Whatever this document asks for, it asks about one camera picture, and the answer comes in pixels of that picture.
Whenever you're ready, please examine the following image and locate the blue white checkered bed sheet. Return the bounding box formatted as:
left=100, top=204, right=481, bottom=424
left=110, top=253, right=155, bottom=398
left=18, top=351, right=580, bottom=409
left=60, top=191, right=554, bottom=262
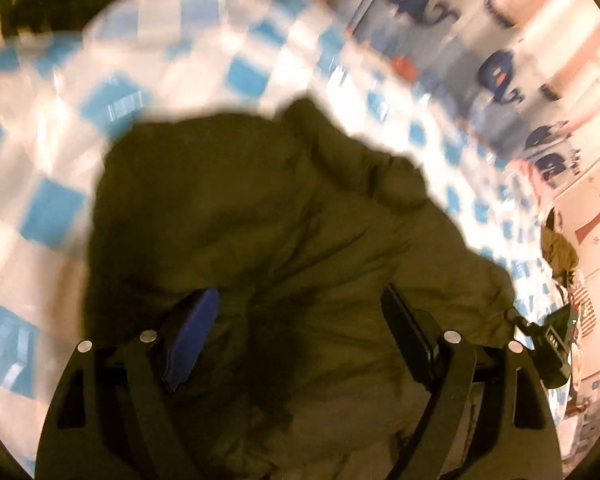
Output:
left=0, top=0, right=581, bottom=480

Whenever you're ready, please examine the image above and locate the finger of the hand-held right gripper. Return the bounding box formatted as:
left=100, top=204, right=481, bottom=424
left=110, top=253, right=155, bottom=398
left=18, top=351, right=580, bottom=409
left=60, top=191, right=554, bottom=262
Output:
left=506, top=307, right=543, bottom=343

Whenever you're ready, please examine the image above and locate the dark cloth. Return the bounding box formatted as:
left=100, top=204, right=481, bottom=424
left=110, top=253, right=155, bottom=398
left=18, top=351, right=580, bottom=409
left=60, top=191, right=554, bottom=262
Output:
left=539, top=210, right=580, bottom=281

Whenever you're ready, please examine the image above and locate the red striped cloth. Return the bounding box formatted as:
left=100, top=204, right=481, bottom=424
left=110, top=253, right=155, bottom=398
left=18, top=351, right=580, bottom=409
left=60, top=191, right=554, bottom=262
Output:
left=570, top=282, right=600, bottom=341

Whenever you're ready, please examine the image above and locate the pink cloth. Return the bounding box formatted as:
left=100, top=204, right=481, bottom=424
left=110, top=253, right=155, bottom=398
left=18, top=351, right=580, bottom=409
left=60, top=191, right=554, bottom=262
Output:
left=505, top=157, right=556, bottom=206

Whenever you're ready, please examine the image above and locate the whale print blanket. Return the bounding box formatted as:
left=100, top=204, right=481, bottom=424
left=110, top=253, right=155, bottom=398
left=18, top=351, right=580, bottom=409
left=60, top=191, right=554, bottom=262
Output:
left=330, top=0, right=587, bottom=192

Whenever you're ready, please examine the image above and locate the olive green jacket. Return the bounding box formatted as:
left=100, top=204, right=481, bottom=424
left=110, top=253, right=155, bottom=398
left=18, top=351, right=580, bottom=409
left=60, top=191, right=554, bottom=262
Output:
left=82, top=97, right=520, bottom=480

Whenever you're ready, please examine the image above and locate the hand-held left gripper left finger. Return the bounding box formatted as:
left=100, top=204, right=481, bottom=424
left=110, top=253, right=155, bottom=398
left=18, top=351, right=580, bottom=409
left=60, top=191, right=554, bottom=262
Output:
left=32, top=287, right=221, bottom=480

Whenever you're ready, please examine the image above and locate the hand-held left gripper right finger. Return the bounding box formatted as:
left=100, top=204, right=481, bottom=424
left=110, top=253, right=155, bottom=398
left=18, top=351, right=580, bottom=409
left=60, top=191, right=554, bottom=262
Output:
left=380, top=282, right=565, bottom=480

